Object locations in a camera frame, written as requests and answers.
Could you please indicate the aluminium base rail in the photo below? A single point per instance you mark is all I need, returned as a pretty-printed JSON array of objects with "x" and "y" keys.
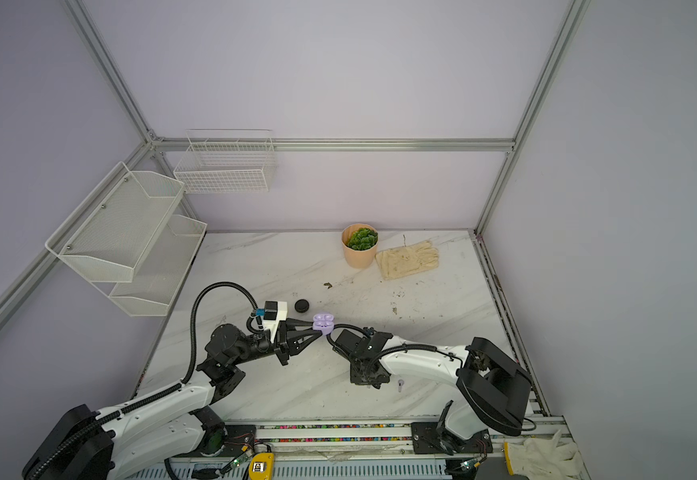
[{"x": 369, "y": 439}]

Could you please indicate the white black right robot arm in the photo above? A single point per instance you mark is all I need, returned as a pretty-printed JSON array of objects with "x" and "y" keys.
[{"x": 491, "y": 390}]

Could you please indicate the yellow tag box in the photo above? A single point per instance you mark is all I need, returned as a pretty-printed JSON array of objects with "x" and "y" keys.
[{"x": 261, "y": 466}]

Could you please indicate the white wire basket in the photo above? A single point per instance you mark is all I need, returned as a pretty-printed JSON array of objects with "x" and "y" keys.
[{"x": 227, "y": 161}]

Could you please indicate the black round charging case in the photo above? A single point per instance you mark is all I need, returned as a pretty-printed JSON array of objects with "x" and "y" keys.
[{"x": 302, "y": 306}]

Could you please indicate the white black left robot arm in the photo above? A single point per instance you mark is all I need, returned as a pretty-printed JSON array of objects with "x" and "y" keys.
[{"x": 178, "y": 418}]

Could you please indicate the orange pot with green plant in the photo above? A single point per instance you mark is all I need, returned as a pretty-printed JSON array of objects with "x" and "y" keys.
[{"x": 360, "y": 245}]

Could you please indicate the white mesh shelf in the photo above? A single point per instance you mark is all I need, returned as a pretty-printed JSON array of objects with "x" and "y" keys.
[
  {"x": 108, "y": 237},
  {"x": 156, "y": 285}
]

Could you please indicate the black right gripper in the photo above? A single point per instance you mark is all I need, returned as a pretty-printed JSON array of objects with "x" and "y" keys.
[{"x": 351, "y": 348}]

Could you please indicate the white glove yellow cuff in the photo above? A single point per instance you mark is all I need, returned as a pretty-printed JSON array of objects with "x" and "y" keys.
[{"x": 544, "y": 459}]

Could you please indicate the white mesh lower shelf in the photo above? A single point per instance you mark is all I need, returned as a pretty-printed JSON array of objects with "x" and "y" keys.
[{"x": 156, "y": 285}]

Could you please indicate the white mesh upper shelf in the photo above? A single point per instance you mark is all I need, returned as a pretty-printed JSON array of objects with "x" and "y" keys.
[{"x": 108, "y": 237}]

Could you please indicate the purple earbud charging case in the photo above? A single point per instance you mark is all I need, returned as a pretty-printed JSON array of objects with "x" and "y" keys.
[{"x": 324, "y": 323}]

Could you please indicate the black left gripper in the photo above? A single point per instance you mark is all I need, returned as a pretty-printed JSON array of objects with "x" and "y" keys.
[{"x": 285, "y": 339}]

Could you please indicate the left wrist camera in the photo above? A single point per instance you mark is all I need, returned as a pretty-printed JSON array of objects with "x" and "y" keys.
[{"x": 269, "y": 317}]

